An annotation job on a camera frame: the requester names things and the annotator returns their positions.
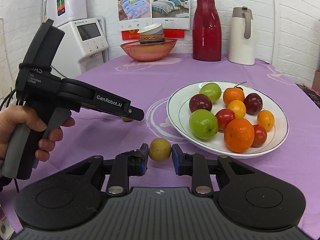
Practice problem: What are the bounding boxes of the dark red plum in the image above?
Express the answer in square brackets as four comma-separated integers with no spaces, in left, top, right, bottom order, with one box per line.
[244,93,263,115]
[189,94,212,113]

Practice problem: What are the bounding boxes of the large orange mandarin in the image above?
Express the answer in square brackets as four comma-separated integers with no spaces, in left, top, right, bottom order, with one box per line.
[223,82,246,106]

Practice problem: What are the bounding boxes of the leopard pattern blanket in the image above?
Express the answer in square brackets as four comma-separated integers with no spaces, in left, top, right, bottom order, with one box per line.
[296,83,320,107]

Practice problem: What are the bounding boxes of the small orange kumquat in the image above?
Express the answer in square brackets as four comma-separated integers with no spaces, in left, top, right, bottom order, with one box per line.
[257,110,275,131]

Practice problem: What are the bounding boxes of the red cherry tomato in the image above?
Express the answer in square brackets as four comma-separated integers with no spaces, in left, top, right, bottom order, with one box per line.
[215,108,235,132]

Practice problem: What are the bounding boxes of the orange glass bowl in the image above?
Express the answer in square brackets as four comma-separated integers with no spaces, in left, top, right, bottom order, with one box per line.
[120,38,177,62]

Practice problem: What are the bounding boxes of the white water dispenser machine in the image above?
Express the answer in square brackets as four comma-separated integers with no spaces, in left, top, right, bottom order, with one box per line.
[51,17,108,79]

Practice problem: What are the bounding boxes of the yellow-orange kumquat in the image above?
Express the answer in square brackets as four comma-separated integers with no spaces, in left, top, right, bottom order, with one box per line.
[227,100,246,119]

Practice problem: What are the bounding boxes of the white thermos jug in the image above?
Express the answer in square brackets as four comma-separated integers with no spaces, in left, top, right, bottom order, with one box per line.
[228,7,257,66]

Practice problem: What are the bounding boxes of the white round plate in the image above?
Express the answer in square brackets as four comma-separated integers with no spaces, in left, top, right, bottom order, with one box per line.
[167,81,289,159]

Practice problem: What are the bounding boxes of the bedding calendar poster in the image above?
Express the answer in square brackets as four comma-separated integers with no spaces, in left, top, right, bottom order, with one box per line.
[117,0,190,31]

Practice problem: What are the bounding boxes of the green apple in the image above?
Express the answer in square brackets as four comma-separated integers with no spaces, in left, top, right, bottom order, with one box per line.
[199,82,222,103]
[189,109,219,140]

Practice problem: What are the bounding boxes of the stack of small bowls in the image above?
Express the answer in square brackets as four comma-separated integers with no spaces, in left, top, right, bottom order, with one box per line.
[138,23,165,44]

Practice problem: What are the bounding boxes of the white wall water purifier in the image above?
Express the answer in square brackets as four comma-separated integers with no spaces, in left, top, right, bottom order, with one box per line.
[46,0,87,27]

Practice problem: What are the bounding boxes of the cardboard boxes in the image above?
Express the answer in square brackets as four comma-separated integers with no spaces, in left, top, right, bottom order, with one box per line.
[312,70,320,93]

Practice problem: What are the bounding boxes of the purple tablecloth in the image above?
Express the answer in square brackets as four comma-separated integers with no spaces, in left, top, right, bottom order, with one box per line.
[0,52,320,238]

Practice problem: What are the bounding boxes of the red thermos jug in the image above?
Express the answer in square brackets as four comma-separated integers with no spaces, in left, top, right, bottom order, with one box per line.
[193,0,222,62]

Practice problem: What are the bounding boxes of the brown-green longan fruit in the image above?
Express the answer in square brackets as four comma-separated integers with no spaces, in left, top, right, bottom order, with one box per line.
[149,138,171,162]

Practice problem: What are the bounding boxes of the person's left hand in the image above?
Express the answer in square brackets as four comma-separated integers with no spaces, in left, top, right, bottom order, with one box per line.
[1,105,63,162]

